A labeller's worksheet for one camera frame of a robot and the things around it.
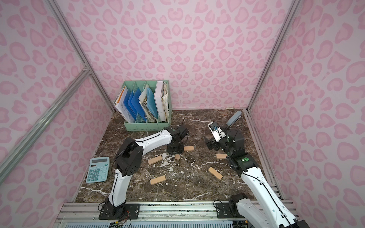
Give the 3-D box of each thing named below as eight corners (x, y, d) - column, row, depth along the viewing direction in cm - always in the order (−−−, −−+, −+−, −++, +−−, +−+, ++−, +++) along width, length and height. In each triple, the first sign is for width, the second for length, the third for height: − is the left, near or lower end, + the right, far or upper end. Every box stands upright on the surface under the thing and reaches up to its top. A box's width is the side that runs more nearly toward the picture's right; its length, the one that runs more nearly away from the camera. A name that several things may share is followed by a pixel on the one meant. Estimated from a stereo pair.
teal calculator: (87, 183, 85) (83, 181, 82) (93, 160, 94) (90, 158, 91) (107, 180, 86) (104, 178, 83) (111, 158, 95) (109, 155, 92)
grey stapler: (226, 125, 112) (228, 120, 108) (237, 114, 119) (238, 109, 115) (230, 127, 111) (232, 122, 106) (240, 116, 118) (242, 112, 113)
